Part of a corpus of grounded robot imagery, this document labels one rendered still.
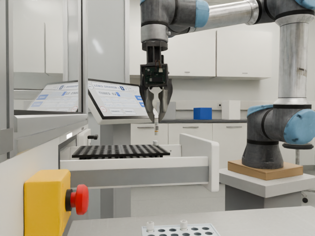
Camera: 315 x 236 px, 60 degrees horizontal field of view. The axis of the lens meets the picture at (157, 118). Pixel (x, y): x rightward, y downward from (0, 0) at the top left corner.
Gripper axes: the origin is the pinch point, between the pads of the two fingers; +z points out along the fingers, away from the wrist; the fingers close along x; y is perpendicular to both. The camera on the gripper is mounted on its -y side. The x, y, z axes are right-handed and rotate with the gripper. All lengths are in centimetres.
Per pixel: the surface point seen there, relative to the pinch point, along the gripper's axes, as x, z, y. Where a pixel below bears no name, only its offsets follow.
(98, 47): -60, -57, -152
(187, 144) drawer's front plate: 8.7, 8.0, -2.2
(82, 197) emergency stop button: -6.8, 9.5, 42.1
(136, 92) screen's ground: -21, -16, -109
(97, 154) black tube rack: -12.2, 7.8, 16.7
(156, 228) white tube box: 1.9, 18.5, 30.4
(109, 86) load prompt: -35, -18, -91
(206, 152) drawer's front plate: 12.4, 8.1, 13.2
